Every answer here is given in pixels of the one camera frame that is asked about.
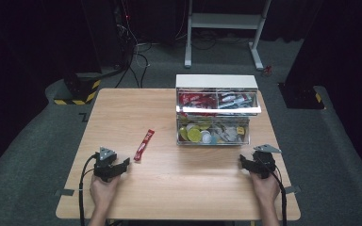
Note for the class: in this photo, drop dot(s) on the red stick packet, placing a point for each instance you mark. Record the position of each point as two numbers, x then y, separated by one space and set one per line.
144 145

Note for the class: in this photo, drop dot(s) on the grey metal stand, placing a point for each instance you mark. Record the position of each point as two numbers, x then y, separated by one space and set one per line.
223 22

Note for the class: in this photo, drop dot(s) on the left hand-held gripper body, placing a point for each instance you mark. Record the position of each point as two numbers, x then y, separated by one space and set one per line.
105 164

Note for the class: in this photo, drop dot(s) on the black yellow striped stand base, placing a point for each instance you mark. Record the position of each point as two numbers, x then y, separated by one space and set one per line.
78 92

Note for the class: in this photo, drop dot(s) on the pile of coffee capsules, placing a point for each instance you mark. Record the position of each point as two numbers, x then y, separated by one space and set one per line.
207 132

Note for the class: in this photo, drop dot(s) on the person's left hand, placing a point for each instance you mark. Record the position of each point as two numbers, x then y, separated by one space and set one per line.
103 191

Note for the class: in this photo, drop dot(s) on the grey tape tab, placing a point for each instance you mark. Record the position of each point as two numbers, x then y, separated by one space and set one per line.
64 192
292 189

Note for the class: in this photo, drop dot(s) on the pile of mixed sachets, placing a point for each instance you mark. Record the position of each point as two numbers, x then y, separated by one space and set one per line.
236 100

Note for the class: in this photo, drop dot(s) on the clear drawer with capsules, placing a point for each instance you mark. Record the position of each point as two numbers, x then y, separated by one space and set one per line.
213 132

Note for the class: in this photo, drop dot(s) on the person's right hand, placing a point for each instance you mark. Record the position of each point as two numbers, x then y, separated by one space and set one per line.
265 188

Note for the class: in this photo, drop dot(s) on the white clear drawer organizer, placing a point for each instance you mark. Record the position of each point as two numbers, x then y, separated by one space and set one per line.
216 94

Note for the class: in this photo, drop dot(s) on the pile of red sachets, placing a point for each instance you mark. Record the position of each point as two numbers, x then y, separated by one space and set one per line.
197 100

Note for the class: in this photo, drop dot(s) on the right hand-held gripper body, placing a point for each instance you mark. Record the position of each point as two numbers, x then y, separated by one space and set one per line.
264 163

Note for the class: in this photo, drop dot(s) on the small red floor object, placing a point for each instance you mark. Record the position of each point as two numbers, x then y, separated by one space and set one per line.
267 70

